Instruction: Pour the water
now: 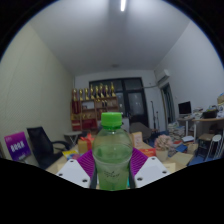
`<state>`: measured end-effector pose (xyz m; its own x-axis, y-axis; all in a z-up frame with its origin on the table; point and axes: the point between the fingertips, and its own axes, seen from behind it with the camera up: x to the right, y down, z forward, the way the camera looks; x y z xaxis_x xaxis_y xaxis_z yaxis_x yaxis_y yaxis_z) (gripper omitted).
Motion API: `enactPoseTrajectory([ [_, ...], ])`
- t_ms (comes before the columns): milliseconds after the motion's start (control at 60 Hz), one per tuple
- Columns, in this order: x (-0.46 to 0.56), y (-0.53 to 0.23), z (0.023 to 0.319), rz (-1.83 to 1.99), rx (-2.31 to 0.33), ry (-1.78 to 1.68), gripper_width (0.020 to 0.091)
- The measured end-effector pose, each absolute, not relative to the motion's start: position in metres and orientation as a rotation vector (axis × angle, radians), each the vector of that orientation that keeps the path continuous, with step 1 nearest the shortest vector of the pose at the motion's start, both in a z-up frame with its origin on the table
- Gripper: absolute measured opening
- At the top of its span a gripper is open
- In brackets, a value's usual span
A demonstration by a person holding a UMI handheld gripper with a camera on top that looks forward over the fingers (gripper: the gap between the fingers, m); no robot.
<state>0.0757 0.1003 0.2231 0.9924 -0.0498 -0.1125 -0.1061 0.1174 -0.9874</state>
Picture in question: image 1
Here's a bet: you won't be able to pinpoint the purple sign board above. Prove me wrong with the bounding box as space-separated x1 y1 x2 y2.
3 131 32 162

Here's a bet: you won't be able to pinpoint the stack of books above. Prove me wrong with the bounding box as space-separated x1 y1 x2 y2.
168 122 186 141

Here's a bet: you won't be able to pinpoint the standing orange card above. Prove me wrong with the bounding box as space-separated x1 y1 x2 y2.
130 131 144 149

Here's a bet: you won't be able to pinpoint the pink flowers in white pot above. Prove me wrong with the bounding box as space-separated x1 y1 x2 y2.
153 134 174 163

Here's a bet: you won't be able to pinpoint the black tripod stand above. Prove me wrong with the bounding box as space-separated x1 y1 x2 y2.
149 100 161 133

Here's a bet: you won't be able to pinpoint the green drink bottle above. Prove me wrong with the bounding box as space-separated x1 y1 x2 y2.
91 111 134 192

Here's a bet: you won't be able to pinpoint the small white side table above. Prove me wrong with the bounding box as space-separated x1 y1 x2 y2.
63 130 83 146

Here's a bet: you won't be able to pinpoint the black bag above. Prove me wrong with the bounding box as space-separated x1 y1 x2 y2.
202 109 219 119

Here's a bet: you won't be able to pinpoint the orange book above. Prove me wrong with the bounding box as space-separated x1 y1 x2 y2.
139 147 157 158

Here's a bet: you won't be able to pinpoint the wooden shelf unit with trophies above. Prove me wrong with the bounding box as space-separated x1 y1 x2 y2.
70 82 120 132

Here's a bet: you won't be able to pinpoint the wooden side desk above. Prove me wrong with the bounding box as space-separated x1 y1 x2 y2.
176 116 224 158

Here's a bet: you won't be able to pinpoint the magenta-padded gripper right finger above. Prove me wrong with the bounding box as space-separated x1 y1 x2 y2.
128 147 172 190

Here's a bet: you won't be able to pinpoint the white air conditioner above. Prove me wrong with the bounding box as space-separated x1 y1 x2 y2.
154 69 171 84

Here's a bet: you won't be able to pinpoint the black computer monitor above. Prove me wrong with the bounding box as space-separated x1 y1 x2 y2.
177 101 193 116

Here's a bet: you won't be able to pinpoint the colourful blue booklet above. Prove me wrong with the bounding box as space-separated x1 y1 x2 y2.
62 149 81 161

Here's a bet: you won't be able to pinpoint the dark glass door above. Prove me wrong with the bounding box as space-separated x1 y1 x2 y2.
88 77 150 128

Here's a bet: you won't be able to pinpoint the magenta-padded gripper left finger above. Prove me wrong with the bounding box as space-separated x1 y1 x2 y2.
55 148 98 189

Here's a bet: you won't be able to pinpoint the black office chair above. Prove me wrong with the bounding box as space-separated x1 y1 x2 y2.
26 126 71 170

